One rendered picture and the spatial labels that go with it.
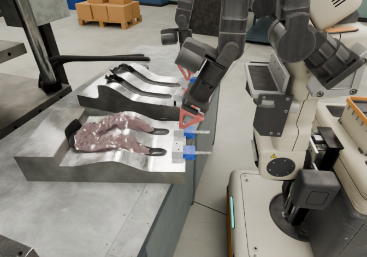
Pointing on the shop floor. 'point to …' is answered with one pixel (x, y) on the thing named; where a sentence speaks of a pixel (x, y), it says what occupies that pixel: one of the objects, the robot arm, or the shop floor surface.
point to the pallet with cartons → (108, 7)
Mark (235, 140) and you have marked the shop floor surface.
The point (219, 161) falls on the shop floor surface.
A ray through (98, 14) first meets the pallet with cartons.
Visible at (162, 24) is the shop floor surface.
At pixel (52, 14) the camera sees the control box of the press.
